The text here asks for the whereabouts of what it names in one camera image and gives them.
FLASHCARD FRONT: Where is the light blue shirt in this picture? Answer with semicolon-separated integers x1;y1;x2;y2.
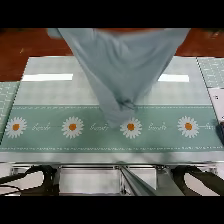
46;27;191;130

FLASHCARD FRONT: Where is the white garment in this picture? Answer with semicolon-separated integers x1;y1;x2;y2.
208;86;224;122

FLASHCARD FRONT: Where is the silver frame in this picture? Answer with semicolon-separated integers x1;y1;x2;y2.
0;161;224;197

